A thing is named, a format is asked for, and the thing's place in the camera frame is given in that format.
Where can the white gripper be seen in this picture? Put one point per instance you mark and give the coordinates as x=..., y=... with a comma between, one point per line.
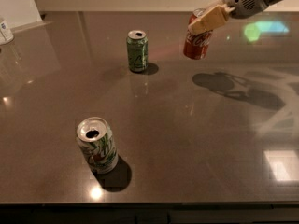
x=244, y=2

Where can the red coke can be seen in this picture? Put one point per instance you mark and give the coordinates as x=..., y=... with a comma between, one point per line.
x=196, y=46

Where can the white green soda can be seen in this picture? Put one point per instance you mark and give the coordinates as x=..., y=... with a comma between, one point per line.
x=96, y=142

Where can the white bottle at left edge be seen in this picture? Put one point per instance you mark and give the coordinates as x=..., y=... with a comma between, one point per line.
x=6, y=34

